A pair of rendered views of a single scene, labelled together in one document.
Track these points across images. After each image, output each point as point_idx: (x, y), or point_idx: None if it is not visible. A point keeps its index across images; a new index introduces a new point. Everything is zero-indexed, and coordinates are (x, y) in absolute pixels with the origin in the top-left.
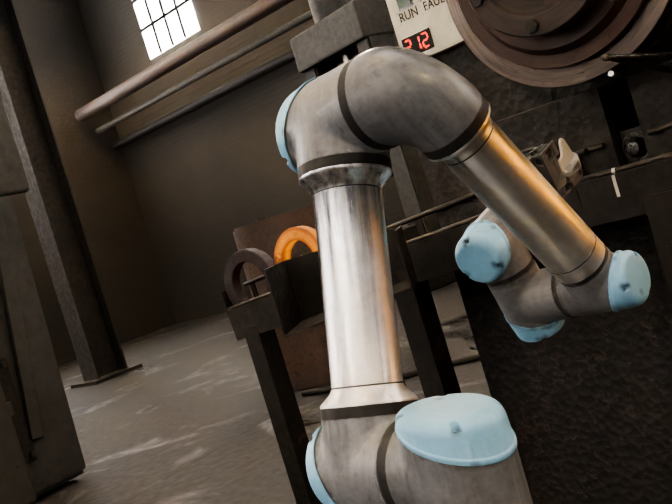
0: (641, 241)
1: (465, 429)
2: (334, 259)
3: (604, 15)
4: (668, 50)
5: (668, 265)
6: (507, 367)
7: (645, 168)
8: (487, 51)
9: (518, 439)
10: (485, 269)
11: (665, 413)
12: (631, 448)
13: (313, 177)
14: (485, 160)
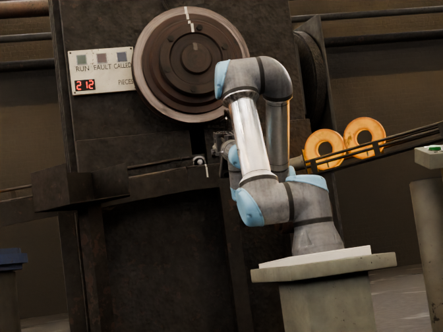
0: (198, 206)
1: (323, 178)
2: (252, 124)
3: None
4: (216, 124)
5: (225, 211)
6: (109, 273)
7: None
8: (151, 96)
9: None
10: None
11: (197, 295)
12: (176, 317)
13: (243, 92)
14: (287, 108)
